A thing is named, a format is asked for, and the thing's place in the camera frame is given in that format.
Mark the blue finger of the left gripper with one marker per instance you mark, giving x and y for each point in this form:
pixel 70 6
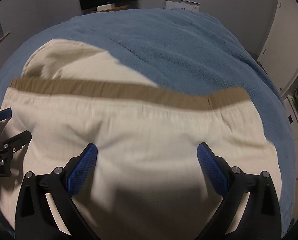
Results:
pixel 17 142
pixel 5 114

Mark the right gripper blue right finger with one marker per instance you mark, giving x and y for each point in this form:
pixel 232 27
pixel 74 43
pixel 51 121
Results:
pixel 208 162

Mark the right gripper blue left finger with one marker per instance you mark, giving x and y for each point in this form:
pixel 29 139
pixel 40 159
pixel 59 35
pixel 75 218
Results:
pixel 78 168

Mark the cream hooded puffer jacket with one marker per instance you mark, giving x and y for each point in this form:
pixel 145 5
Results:
pixel 147 182

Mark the blue fleece bed blanket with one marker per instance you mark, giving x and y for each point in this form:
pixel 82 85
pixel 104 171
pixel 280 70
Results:
pixel 191 53

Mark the white wardrobe door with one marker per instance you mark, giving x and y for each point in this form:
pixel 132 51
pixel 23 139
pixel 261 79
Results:
pixel 279 56

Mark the white box under television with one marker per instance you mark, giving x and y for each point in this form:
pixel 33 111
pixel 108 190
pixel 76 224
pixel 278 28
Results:
pixel 105 7

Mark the white wifi router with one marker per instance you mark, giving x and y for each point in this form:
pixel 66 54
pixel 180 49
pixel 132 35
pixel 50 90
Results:
pixel 183 5

